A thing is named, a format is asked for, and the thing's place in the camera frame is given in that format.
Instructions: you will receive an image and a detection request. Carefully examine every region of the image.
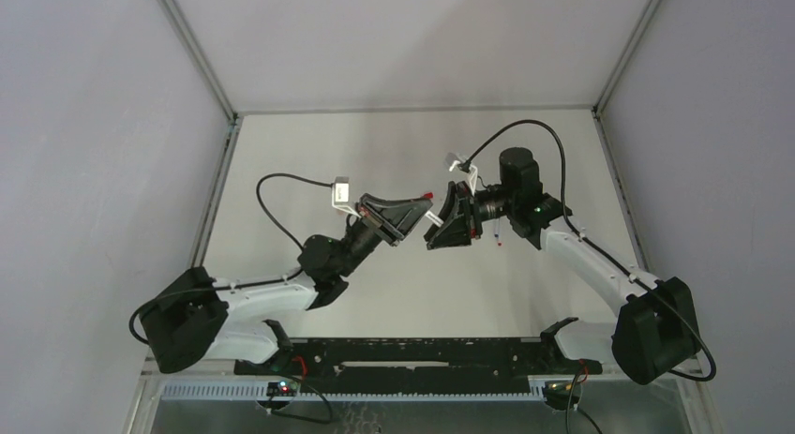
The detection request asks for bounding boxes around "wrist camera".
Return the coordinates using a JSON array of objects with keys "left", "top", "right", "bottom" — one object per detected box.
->
[
  {"left": 444, "top": 153, "right": 471, "bottom": 173},
  {"left": 331, "top": 176, "right": 354, "bottom": 214}
]

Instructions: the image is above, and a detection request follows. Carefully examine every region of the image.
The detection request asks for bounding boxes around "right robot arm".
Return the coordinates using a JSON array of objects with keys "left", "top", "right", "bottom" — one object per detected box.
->
[{"left": 424, "top": 147, "right": 705, "bottom": 384}]

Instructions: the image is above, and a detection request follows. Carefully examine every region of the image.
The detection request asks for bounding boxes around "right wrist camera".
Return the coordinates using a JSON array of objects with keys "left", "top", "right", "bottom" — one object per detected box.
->
[{"left": 444, "top": 153, "right": 471, "bottom": 173}]

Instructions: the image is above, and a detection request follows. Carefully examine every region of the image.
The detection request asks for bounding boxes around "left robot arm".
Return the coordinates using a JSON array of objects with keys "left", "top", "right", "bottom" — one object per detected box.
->
[{"left": 128, "top": 194, "right": 433, "bottom": 373}]

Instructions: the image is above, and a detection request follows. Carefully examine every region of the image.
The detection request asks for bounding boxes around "camera cable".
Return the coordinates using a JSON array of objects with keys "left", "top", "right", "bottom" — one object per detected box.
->
[
  {"left": 128, "top": 172, "right": 334, "bottom": 346},
  {"left": 462, "top": 119, "right": 717, "bottom": 382}
]

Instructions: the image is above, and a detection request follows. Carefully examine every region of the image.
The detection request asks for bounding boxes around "right camera cable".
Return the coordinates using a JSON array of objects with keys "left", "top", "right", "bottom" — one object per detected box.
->
[{"left": 462, "top": 119, "right": 717, "bottom": 382}]

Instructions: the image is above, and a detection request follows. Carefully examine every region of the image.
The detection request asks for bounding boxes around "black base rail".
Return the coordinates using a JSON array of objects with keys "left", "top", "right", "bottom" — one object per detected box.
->
[{"left": 233, "top": 329, "right": 604, "bottom": 397}]

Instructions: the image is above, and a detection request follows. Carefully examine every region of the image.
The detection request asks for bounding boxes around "left camera cable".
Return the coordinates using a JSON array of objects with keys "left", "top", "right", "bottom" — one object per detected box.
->
[{"left": 128, "top": 172, "right": 334, "bottom": 346}]

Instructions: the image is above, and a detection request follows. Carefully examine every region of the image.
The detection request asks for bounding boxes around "controller board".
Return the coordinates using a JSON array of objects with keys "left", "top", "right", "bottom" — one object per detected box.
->
[
  {"left": 542, "top": 382, "right": 580, "bottom": 411},
  {"left": 266, "top": 380, "right": 300, "bottom": 397}
]

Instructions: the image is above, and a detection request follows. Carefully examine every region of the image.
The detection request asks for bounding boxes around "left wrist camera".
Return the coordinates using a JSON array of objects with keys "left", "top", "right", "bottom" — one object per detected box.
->
[{"left": 331, "top": 176, "right": 354, "bottom": 214}]

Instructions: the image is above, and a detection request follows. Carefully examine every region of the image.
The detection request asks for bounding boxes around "left controller board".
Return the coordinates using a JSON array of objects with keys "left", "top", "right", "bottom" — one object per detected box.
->
[{"left": 266, "top": 380, "right": 300, "bottom": 397}]

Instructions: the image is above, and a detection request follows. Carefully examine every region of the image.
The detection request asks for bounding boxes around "white marker orange tip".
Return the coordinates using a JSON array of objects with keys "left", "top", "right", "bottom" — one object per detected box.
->
[{"left": 424, "top": 211, "right": 444, "bottom": 227}]

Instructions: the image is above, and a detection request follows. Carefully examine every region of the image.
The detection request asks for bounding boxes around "right controller board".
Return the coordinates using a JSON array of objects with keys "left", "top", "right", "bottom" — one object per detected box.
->
[{"left": 542, "top": 382, "right": 580, "bottom": 411}]

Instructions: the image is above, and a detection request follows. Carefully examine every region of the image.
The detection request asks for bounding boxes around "perforated metal strip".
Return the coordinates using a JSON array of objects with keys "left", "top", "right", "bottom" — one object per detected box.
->
[{"left": 159, "top": 381, "right": 548, "bottom": 402}]

